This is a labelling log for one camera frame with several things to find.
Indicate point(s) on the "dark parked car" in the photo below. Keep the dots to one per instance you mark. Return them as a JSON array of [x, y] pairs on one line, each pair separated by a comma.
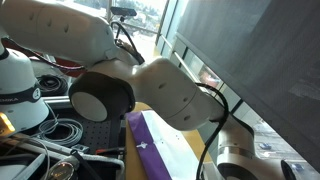
[[265, 146]]

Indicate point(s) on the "dark grey window blind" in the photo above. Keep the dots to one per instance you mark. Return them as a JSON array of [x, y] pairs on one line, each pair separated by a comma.
[[266, 50]]

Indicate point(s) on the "round brass fitting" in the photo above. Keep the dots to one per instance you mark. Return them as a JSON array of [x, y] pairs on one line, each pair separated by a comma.
[[61, 170]]

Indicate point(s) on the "aluminium profile rail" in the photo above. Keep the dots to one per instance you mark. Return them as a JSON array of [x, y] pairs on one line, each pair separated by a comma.
[[58, 100]]

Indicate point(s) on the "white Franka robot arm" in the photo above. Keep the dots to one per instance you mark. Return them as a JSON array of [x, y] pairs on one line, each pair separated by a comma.
[[160, 90]]

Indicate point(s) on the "black perforated breadboard plate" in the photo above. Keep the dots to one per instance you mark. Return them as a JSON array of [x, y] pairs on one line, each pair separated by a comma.
[[96, 133]]

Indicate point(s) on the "orange chair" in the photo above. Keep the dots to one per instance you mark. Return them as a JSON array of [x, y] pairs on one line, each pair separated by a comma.
[[66, 63]]

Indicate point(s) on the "metal window railing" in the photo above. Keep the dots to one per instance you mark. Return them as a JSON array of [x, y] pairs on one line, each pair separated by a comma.
[[181, 61]]

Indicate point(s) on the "purple folder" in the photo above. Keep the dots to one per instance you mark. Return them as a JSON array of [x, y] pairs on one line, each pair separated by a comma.
[[146, 150]]

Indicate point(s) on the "grey window frame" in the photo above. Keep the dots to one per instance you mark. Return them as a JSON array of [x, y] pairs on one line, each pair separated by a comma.
[[233, 95]]

